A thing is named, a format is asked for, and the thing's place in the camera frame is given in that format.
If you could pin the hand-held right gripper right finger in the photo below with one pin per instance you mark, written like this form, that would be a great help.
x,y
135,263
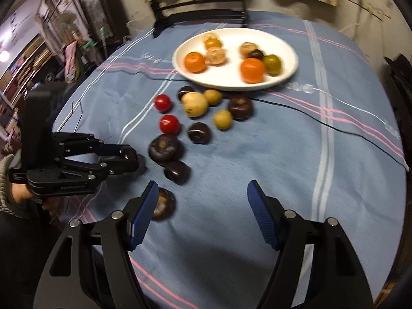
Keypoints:
x,y
262,215

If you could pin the person's left hand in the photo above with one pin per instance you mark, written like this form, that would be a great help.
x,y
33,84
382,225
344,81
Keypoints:
x,y
19,193

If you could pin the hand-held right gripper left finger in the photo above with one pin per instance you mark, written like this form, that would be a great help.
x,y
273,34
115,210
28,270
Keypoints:
x,y
143,219

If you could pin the blue striped tablecloth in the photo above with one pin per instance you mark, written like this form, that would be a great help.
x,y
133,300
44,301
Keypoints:
x,y
225,167

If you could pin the large orange mandarin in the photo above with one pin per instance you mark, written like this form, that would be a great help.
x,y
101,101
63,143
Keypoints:
x,y
253,70

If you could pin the person's left forearm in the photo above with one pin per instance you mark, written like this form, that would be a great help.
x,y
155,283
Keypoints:
x,y
6,183

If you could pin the dark wooden glass cabinet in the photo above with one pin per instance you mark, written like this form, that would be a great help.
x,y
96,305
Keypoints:
x,y
96,6

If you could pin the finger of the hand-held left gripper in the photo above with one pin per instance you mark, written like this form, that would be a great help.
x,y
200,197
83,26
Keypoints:
x,y
107,149
109,167

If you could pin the yellow-green citrus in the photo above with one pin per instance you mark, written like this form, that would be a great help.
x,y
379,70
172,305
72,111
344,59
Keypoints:
x,y
273,64

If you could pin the pink cloth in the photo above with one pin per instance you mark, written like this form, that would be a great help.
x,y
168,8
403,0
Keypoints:
x,y
70,59

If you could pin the small yellow longan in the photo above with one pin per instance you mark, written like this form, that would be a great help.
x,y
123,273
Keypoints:
x,y
223,119
212,97

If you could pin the dark mangosteen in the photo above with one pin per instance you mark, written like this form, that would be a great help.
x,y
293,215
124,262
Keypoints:
x,y
165,147
257,54
240,107
166,204

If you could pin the clear plastic bin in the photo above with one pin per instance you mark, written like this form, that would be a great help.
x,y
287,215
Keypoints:
x,y
138,27

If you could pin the person's dark clothing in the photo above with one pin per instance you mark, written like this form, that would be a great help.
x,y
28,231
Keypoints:
x,y
22,257

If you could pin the small orange mandarin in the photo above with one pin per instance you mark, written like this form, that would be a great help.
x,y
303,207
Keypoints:
x,y
194,62

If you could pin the red cherry tomato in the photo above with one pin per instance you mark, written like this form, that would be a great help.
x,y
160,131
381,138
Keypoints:
x,y
169,124
163,102

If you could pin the orange persimmon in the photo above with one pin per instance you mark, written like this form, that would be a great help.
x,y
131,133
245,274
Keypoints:
x,y
213,43

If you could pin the wooden shelf with boxes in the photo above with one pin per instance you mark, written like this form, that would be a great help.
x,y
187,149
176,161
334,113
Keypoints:
x,y
25,70

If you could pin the white round plate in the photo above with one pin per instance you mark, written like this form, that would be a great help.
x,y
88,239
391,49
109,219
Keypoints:
x,y
225,78

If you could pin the white electric fan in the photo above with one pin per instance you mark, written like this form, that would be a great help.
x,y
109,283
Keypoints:
x,y
66,22

